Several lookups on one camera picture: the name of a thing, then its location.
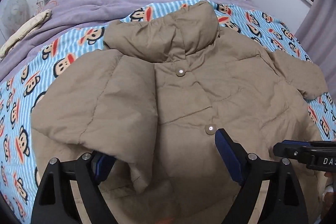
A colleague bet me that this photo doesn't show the khaki puffer jacket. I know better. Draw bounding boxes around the khaki puffer jacket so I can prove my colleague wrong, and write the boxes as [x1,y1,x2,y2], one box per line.
[31,1,327,223]

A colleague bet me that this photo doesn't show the right hand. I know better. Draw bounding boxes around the right hand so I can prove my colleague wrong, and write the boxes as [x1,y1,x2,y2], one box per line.
[321,172,335,219]

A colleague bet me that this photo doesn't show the blue striped monkey blanket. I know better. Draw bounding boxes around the blue striped monkey blanket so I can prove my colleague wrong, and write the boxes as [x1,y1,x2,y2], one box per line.
[0,0,336,224]

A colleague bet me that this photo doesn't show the grey curtain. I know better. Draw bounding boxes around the grey curtain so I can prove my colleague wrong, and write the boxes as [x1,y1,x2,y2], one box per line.
[295,0,336,93]

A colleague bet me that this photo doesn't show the cream folded cloth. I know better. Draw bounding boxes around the cream folded cloth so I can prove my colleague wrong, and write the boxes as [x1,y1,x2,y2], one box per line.
[1,9,52,60]

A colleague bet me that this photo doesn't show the purple fleece duvet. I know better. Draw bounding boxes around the purple fleece duvet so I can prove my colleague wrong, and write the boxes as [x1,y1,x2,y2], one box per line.
[1,0,255,80]

